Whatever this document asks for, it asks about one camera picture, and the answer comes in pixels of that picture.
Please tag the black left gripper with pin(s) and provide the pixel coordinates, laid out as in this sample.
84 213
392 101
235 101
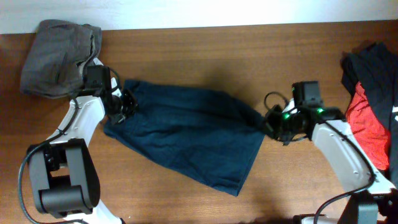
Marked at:
132 104

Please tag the black garment pile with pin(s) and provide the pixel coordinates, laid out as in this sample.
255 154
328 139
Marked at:
375 67

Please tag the red mesh garment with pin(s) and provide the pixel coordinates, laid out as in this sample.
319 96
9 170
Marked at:
372 136

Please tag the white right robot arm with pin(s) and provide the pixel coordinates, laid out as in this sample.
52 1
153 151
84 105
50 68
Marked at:
367 193

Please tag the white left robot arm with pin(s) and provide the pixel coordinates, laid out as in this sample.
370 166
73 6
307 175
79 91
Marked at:
62 174

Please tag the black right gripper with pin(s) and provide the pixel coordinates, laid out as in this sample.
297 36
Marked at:
270 119

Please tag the dark blue shorts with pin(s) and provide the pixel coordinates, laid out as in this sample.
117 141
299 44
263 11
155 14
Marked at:
207 135

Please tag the folded grey shorts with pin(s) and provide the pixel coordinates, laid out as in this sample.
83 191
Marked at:
59 54

